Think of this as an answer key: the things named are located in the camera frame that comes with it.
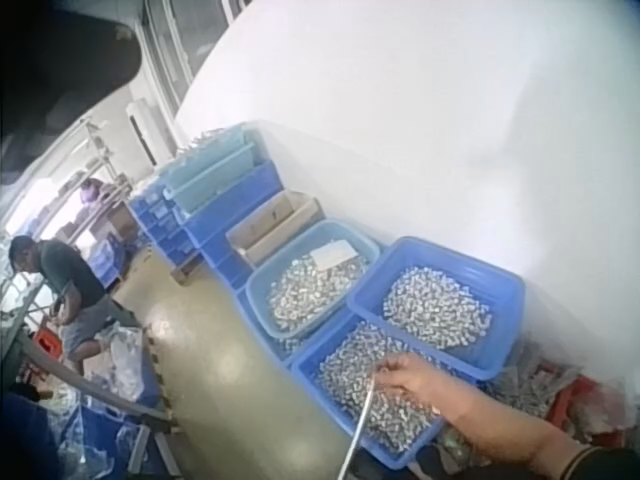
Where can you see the person's right hand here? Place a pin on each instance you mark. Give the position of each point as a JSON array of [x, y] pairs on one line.
[[422, 380]]

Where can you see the person's right fingers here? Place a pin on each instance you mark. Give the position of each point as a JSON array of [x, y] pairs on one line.
[[392, 372]]

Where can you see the thin metal rod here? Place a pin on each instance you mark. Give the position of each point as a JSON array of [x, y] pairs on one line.
[[361, 427]]

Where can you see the heap of small metal parts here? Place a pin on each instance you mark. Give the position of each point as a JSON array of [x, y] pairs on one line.
[[310, 295], [437, 307], [350, 372]]

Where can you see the blue bin with low rim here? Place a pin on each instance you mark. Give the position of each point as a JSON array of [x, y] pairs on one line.
[[320, 370]]

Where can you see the blue bin under stack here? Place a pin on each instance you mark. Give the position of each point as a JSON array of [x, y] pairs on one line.
[[272, 335]]

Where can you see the light blue plastic bin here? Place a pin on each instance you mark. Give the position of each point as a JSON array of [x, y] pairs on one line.
[[305, 280]]

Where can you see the white paper card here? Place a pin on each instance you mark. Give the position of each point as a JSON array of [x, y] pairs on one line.
[[334, 254]]

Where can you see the clear bags of metal parts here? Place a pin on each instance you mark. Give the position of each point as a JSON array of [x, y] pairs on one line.
[[525, 382]]

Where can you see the open cardboard box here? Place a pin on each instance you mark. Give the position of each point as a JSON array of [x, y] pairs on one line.
[[272, 225]]

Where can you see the red plastic crate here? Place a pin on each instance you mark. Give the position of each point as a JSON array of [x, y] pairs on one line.
[[580, 415]]

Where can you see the wooden pallet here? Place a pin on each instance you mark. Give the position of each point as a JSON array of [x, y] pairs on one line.
[[186, 272]]

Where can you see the stack of blue crates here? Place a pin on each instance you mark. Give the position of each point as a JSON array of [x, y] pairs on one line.
[[210, 200]]

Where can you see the heap of clear plastic bags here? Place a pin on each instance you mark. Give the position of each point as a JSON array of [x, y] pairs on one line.
[[122, 360]]

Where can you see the dark blue plastic tub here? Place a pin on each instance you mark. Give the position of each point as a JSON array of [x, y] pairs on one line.
[[95, 440]]

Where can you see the white standing air conditioner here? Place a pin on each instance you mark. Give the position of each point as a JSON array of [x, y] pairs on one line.
[[145, 132]]

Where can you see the small red crate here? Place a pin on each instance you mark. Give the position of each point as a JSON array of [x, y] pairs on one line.
[[47, 345]]

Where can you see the workbench rack with parts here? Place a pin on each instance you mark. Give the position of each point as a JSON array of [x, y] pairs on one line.
[[85, 200]]

